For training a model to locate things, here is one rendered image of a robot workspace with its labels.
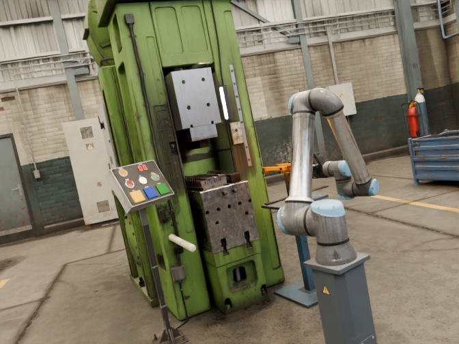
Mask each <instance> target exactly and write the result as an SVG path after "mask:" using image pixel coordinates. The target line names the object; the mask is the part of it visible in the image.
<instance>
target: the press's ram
mask: <svg viewBox="0 0 459 344"><path fill-rule="evenodd" d="M165 84H166V88H167V94H168V97H169V103H170V107H171V114H172V117H173V123H174V127H175V131H176V132H179V131H181V130H186V129H188V128H194V127H198V126H205V125H210V124H218V123H221V118H220V113H219V107H218V103H217V97H216V93H215V89H214V82H213V78H212V72H211V68H199V69H193V70H181V71H175V72H170V73H169V74H168V75H167V76H166V77H165Z"/></svg>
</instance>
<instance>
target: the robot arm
mask: <svg viewBox="0 0 459 344"><path fill-rule="evenodd" d="M288 106H289V109H290V113H291V114H292V115H293V127H292V153H291V167H290V192H289V197H288V198H287V199H286V200H285V205H284V206H282V207H281V208H280V209H279V211H278V213H277V218H278V220H277V223H278V225H279V228H280V230H282V231H283V232H284V233H285V234H288V235H299V236H310V237H316V241H317V249H316V255H315V259H316V263H317V264H319V265H322V266H341V265H344V264H347V263H351V262H353V261H354V260H355V259H356V258H357V252H356V250H355V249H354V247H353V245H352V244H351V242H350V238H349V234H348V226H347V222H346V215H345V210H344V206H343V204H342V202H341V201H338V200H332V199H325V200H320V201H314V200H313V199H312V198H311V188H312V179H318V178H328V177H335V183H336V188H337V195H338V197H339V199H342V200H350V199H354V197H371V196H376V195H377V193H378V189H379V185H378V181H377V180H373V179H372V177H371V175H370V174H369V171H368V170H367V167H366V165H365V162H364V160H363V157H362V155H361V152H360V151H359V148H358V146H357V143H356V141H355V139H354V136H353V134H352V131H351V129H350V126H349V125H348V122H347V120H346V117H345V115H344V112H343V109H344V104H343V102H342V101H341V99H340V98H339V97H338V96H337V95H336V94H334V93H333V92H332V91H329V90H328V89H323V88H314V89H310V90H307V91H303V92H298V93H297V94H294V95H293V96H292V97H291V98H290V101H289V105H288ZM317 111H320V112H321V114H322V116H323V117H326V118H327V120H328V122H329V125H330V127H331V129H332V131H333V134H334V135H335V138H336V140H337V142H338V145H339V147H340V149H341V151H342V154H343V155H344V158H345V160H346V161H345V160H342V161H330V162H326V161H325V159H324V158H323V157H322V155H321V153H320V152H314V124H315V117H316V112H317ZM313 157H314V158H315V160H316V162H317V164H313ZM351 175H352V176H353V178H354V181H352V179H351ZM314 177H316V178H314Z"/></svg>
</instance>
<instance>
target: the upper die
mask: <svg viewBox="0 0 459 344"><path fill-rule="evenodd" d="M217 136H218V135H217V129H216V125H215V124H210V125H205V126H198V127H194V128H188V129H186V130H181V131H179V132H176V137H177V140H178V144H183V143H189V142H193V141H198V140H203V139H209V138H213V137H217Z"/></svg>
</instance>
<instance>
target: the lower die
mask: <svg viewBox="0 0 459 344"><path fill-rule="evenodd" d="M209 175H218V177H214V176H209ZM193 176H199V178H200V179H199V178H198V177H197V178H198V179H197V178H196V182H197V187H202V188H203V189H204V190H208V189H211V188H216V187H219V186H223V185H224V184H226V183H227V180H226V176H225V174H198V175H193ZM212 186H213V187H212Z"/></svg>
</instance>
